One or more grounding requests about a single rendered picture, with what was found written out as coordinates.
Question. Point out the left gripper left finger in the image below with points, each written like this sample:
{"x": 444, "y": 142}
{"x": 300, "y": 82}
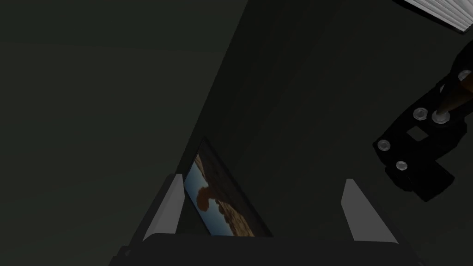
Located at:
{"x": 166, "y": 210}

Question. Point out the framed landscape picture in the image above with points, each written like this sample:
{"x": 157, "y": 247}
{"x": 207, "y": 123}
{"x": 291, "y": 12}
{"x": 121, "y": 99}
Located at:
{"x": 218, "y": 207}

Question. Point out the white slatted blind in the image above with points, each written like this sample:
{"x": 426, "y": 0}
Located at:
{"x": 445, "y": 11}

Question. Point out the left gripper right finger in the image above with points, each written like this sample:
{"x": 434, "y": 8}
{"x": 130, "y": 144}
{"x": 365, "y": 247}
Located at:
{"x": 364, "y": 218}

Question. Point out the black bracket with silver bolts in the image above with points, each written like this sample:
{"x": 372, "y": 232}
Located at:
{"x": 414, "y": 155}

